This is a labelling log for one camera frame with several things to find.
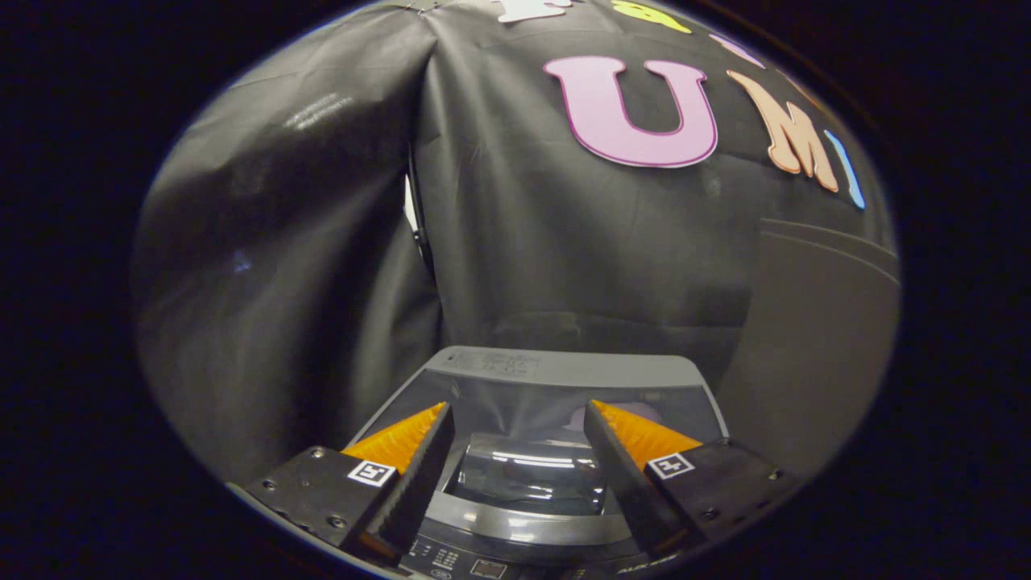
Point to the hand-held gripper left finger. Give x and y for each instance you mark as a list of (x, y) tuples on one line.
[(419, 471)]

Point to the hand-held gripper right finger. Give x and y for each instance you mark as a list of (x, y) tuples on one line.
[(620, 471)]

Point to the grey washing machine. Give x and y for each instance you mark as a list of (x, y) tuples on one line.
[(564, 366)]

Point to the black backdrop cloth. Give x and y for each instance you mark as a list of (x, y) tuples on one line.
[(564, 242)]

